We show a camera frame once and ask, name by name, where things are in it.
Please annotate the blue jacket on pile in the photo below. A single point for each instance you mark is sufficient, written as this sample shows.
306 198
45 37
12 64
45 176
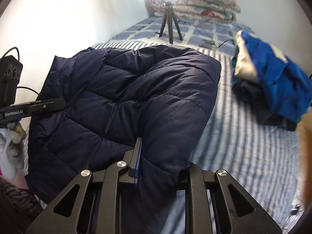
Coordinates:
286 87

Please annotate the left hand white glove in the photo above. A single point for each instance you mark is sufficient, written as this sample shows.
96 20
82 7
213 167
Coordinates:
12 156

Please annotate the cream cloth in pile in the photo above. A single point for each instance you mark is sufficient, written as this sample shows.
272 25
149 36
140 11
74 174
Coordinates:
244 67

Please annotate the blue white striped quilt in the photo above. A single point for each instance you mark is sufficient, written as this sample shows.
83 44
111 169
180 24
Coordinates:
264 159

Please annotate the black tripod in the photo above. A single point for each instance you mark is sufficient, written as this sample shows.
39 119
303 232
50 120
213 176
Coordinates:
168 18

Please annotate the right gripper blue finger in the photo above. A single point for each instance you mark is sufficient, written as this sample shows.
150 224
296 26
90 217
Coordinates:
134 164

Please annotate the navy puffer jacket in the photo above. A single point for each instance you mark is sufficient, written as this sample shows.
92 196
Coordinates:
162 94

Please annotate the folded floral quilt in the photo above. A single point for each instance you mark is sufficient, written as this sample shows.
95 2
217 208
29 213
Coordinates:
223 11

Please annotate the blue checkered bed sheet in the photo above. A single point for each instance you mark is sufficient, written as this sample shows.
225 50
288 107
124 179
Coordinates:
196 34

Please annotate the dark clothes pile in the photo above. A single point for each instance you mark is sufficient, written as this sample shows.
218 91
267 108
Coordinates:
252 94

